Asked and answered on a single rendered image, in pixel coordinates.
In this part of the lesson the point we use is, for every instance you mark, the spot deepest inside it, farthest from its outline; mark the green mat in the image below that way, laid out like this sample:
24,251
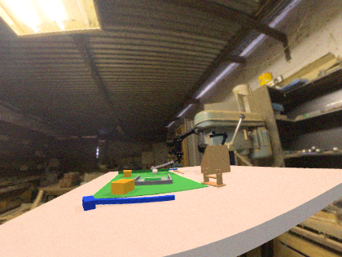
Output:
180,183

